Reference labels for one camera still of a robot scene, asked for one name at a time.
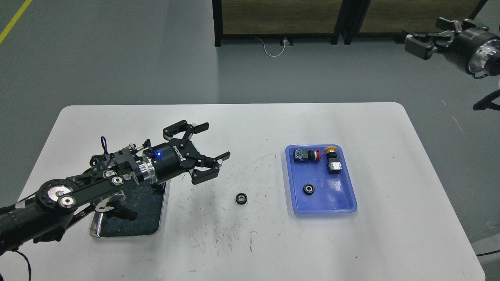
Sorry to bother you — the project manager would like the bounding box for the black gear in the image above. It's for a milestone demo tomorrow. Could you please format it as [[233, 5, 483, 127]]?
[[302, 183, 315, 196], [235, 192, 248, 205]]

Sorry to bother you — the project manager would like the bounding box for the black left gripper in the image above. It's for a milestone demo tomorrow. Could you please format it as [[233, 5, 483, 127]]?
[[146, 120, 230, 185]]

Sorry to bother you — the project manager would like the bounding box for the white cable on floor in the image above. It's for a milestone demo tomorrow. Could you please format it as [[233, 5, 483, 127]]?
[[255, 37, 293, 58]]

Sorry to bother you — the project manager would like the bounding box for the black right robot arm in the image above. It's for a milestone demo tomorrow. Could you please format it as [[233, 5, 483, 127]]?
[[400, 18, 499, 80]]

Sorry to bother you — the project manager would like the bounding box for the yellow push button switch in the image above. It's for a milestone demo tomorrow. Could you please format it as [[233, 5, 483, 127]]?
[[324, 146, 343, 174]]

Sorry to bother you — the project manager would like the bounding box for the silver metal tray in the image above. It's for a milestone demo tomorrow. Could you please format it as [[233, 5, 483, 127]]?
[[89, 180, 169, 238]]

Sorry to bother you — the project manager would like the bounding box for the blue plastic tray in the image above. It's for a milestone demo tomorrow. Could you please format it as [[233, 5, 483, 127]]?
[[284, 144, 358, 215]]

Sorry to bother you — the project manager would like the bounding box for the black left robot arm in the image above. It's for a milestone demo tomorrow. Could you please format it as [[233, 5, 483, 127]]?
[[1, 120, 230, 254]]

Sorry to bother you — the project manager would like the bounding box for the wooden cabinet right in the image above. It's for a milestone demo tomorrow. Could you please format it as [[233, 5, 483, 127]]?
[[341, 0, 487, 45]]

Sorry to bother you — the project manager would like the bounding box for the wooden cabinet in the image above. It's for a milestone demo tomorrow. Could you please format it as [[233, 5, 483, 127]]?
[[212, 0, 352, 47], [341, 0, 487, 45]]

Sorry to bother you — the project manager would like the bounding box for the wooden cabinet left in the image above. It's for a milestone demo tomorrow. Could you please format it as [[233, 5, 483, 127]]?
[[212, 0, 352, 47]]

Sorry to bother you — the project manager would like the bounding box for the black cable at left edge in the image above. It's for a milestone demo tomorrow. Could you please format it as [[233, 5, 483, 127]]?
[[14, 250, 32, 281]]

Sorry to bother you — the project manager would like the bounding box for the red push button switch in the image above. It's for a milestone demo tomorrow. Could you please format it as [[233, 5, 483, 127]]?
[[293, 148, 321, 163]]

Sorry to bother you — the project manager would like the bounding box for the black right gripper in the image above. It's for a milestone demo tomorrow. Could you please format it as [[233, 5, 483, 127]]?
[[402, 17, 500, 76]]

